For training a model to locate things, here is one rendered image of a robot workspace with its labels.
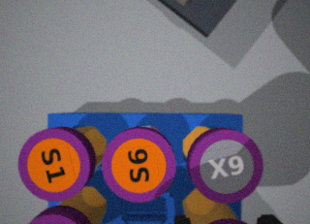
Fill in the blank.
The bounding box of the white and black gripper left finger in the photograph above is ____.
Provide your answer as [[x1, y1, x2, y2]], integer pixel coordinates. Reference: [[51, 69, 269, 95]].
[[174, 215, 191, 224]]

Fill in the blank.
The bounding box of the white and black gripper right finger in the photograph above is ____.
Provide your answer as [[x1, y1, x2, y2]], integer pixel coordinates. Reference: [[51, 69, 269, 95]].
[[257, 214, 283, 224]]

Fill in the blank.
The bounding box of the blue tube rack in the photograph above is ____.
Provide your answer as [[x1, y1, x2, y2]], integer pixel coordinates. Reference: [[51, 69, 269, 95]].
[[47, 112, 243, 224]]

